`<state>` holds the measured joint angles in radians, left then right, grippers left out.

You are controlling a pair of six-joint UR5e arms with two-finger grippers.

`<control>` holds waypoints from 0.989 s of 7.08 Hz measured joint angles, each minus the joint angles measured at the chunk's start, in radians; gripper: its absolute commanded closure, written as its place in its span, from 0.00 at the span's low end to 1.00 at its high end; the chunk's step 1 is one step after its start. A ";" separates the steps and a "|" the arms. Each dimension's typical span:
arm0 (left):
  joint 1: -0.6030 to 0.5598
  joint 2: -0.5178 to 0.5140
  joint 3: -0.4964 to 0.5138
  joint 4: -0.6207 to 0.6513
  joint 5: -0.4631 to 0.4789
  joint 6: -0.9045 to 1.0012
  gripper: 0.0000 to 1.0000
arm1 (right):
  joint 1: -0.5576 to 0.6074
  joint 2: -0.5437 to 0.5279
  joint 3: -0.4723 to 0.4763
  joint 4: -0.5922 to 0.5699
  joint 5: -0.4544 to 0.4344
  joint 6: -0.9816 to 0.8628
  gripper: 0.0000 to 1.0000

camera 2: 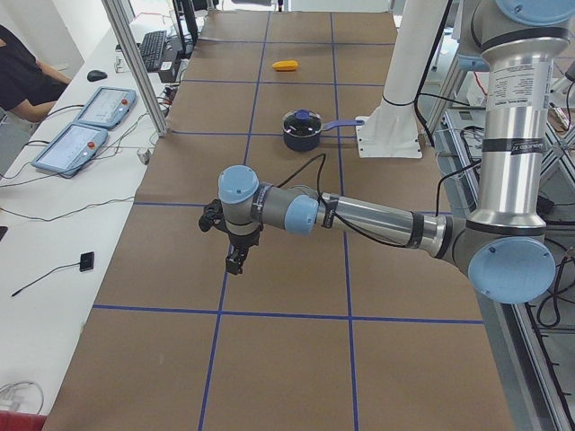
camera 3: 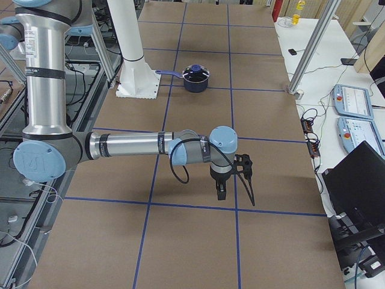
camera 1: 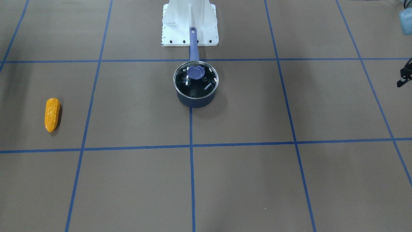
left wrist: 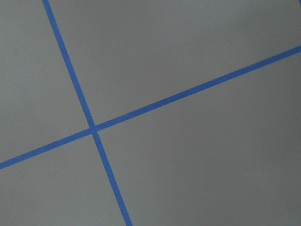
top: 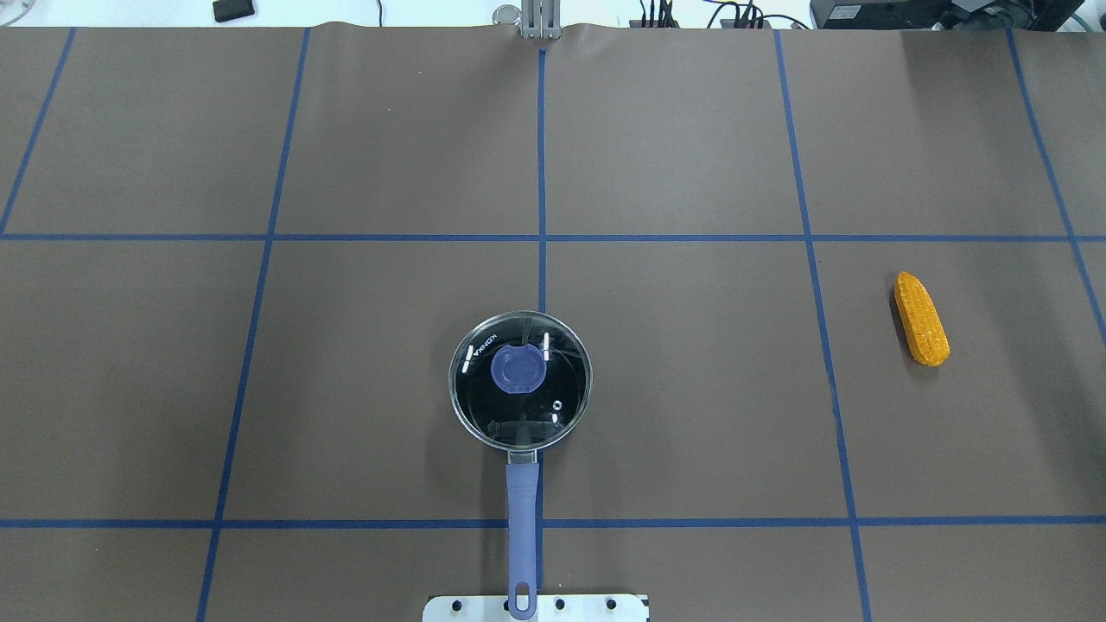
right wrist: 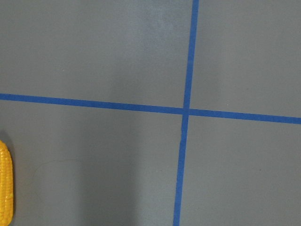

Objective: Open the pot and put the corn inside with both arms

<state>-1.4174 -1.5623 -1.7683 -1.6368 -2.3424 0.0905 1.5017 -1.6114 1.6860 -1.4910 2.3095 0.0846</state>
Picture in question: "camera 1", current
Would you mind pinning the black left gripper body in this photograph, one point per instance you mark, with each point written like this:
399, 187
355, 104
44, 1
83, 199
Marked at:
405, 74

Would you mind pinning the glass pot lid blue knob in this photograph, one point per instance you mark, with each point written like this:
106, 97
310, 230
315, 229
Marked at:
195, 80

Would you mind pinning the yellow corn cob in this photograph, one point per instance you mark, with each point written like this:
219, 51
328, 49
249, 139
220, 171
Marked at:
52, 112

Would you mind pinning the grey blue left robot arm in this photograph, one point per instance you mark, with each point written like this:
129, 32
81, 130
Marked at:
405, 17

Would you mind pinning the dark blue saucepan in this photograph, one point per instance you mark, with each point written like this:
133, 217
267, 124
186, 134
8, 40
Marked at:
194, 56

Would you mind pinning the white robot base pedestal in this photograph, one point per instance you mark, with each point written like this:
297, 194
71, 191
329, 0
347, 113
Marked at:
181, 15

